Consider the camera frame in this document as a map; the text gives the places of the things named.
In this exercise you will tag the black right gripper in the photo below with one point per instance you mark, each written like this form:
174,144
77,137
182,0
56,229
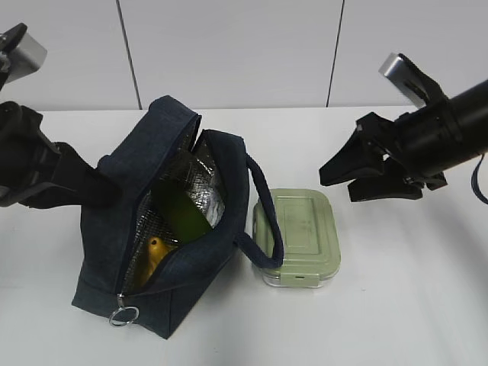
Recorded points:
374,157

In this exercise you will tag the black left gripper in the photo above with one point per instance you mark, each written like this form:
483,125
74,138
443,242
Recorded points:
38,173

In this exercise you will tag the yellow pear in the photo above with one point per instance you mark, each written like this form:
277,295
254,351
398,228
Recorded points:
155,251

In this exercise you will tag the green lidded food container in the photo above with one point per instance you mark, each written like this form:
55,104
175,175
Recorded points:
311,245

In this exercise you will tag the green cucumber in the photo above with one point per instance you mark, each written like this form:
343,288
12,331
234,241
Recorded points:
180,212

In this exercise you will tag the dark blue insulated lunch bag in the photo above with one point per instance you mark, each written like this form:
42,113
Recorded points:
191,198

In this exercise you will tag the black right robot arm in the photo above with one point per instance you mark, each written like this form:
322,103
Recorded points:
445,134

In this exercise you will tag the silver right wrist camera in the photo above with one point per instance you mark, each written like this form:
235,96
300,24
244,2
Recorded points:
411,81

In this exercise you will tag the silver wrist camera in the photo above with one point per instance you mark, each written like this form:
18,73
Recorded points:
21,54
411,81

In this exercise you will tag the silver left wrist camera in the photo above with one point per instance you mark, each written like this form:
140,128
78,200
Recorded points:
21,54

